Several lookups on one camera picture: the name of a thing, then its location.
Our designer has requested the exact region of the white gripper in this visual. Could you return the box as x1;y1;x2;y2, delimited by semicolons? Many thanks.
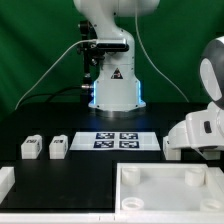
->
168;102;224;150

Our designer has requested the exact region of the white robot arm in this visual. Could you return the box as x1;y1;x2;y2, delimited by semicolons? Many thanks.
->
73;0;224;151

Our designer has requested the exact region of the white sheet with AprilTags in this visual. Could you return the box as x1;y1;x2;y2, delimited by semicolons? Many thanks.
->
70;132;160;151

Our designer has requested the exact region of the white square table top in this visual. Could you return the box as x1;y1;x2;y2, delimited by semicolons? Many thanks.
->
115;163;224;213

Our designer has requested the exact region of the white cable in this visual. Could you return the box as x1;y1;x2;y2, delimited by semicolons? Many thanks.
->
14;39;98;110

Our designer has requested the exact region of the black cable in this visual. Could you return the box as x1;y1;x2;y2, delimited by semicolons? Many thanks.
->
18;85;84;107

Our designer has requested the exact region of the white L-shaped obstacle wall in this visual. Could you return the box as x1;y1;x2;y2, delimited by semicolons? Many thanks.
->
0;166;224;224

